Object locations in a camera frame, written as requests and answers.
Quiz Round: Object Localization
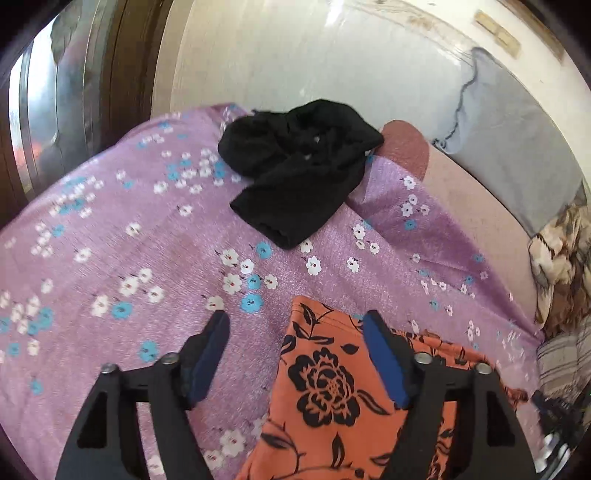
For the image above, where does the orange black floral garment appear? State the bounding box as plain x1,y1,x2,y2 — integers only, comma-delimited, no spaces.
239,297,536,479

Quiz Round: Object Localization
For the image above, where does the striped grey pillow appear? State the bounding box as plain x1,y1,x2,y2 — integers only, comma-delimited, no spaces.
536,322,590,403

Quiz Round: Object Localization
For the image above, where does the purple floral bedsheet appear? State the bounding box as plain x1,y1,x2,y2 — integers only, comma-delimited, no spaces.
1,106,541,479

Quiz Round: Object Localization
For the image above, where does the cream brown patterned blanket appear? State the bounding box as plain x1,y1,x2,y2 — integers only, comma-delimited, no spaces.
528,204,590,339

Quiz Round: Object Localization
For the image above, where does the pink beige mattress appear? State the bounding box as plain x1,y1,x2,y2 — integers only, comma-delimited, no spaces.
378,120,537,321

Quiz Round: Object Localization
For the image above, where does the black crumpled garment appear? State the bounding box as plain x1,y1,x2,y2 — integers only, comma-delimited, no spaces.
217,99,384,250

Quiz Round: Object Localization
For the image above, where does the grey cloth headboard cover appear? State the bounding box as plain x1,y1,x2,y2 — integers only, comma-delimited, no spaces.
434,47,584,236

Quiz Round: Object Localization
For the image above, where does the dark wooden window frame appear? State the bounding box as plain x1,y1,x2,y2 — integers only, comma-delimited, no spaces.
1,1,172,224

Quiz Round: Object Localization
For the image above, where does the wall switch panel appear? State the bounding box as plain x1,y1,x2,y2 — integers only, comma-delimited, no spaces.
474,10,521,58

